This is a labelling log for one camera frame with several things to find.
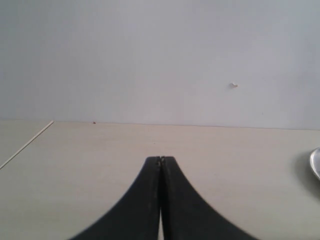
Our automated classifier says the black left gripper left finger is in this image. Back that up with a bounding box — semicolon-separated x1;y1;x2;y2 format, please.
73;156;161;240

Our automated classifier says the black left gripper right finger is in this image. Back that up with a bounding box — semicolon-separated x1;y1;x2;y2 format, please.
160;156;255;240

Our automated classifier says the round silver metal plate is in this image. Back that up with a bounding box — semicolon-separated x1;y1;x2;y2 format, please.
309;147;320;180

